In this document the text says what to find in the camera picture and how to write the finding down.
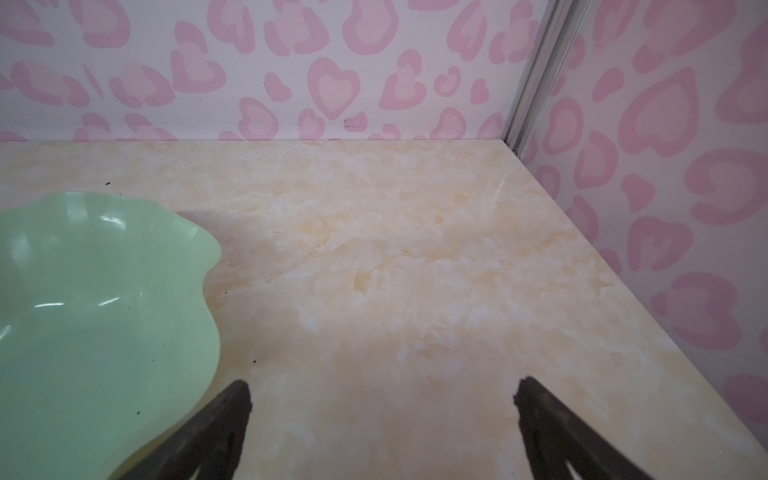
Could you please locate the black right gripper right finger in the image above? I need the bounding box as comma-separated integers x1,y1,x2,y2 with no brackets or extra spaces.
514,376,652,480

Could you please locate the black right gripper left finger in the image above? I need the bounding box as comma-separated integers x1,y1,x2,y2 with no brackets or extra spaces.
121,380,252,480

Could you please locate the aluminium corner post right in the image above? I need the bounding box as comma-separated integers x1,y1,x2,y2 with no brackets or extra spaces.
502,0,591,159

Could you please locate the green wavy fruit bowl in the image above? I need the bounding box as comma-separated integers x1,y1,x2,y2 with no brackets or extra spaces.
1,192,221,479

